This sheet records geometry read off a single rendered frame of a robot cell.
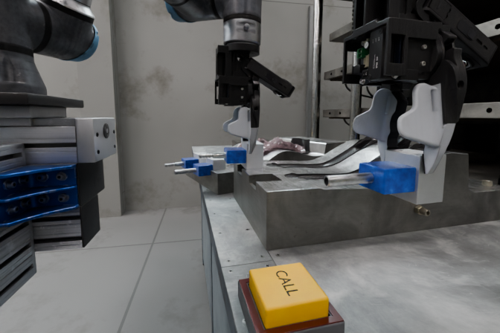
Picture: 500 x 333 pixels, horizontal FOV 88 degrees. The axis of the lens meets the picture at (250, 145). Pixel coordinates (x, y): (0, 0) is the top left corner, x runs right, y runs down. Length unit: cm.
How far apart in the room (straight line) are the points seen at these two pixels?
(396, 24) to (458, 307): 29
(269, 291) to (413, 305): 16
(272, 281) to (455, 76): 26
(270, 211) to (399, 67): 24
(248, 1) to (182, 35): 244
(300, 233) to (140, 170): 264
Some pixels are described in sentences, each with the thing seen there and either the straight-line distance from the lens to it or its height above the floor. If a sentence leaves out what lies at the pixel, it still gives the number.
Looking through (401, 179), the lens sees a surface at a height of 93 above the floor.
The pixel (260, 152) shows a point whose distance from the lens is 54.
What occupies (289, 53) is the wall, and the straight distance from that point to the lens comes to 308.
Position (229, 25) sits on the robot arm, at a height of 117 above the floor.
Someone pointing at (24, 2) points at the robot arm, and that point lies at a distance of 76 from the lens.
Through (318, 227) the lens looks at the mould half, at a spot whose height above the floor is 83.
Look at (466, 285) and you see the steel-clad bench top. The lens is 43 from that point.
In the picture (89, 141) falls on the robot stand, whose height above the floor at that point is 95.
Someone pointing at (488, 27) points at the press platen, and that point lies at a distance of 115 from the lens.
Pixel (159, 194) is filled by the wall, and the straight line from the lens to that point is 300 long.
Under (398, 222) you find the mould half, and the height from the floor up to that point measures 82.
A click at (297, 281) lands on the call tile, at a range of 29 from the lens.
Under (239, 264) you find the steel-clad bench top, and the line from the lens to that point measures 38.
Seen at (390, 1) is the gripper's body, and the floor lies 111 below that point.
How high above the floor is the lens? 100
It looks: 7 degrees down
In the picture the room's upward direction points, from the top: straight up
